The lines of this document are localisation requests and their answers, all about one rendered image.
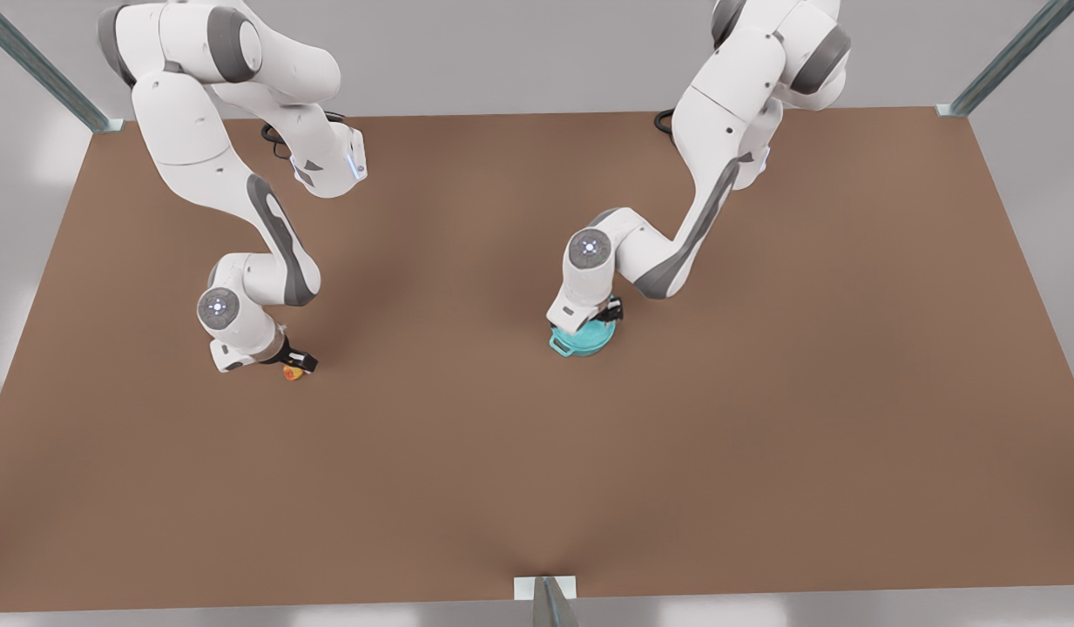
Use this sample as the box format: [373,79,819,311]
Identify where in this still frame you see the silver frame post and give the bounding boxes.
[936,0,1074,118]
[0,0,124,134]
[512,575,578,627]

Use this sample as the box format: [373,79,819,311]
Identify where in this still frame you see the teal pot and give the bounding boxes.
[549,319,620,358]

